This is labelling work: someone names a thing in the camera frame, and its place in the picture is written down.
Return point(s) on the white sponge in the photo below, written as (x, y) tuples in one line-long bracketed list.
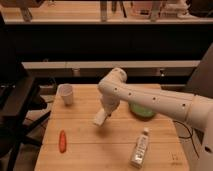
[(100, 118)]

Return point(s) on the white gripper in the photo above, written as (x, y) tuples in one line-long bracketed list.
[(109, 104)]

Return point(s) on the black chair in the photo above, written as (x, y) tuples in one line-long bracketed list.
[(23, 97)]

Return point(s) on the grey shelf rail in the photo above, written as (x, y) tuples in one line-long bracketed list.
[(100, 68)]

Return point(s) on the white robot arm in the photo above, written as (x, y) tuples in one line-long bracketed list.
[(195, 110)]

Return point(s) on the orange carrot toy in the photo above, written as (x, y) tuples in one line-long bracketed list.
[(62, 141)]

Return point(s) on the green plate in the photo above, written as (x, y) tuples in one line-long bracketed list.
[(140, 111)]

